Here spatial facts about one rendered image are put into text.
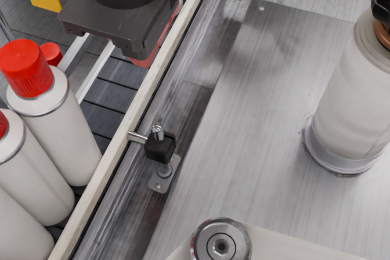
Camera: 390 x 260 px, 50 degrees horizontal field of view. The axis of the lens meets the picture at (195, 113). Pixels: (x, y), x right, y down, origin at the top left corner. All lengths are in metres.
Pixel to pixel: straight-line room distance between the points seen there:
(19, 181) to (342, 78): 0.30
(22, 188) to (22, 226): 0.03
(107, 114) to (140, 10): 0.25
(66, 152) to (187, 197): 0.14
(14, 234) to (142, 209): 0.19
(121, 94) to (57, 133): 0.18
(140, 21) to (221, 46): 0.36
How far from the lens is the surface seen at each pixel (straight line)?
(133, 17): 0.31
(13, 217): 0.38
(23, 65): 0.33
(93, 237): 0.48
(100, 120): 0.53
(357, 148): 0.46
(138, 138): 0.47
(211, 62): 0.63
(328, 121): 0.45
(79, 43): 0.50
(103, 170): 0.46
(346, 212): 0.50
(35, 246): 0.43
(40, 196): 0.42
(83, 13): 0.32
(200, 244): 0.27
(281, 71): 0.57
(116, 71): 0.57
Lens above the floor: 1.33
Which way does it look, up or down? 59 degrees down
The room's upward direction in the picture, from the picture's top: 1 degrees counter-clockwise
